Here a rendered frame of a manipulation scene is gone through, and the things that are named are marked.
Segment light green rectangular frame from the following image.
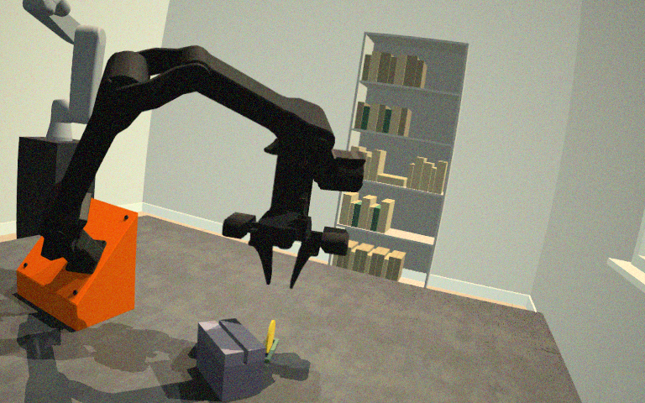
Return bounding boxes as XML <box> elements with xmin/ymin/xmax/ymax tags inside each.
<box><xmin>265</xmin><ymin>338</ymin><xmax>279</xmax><ymax>364</ymax></box>

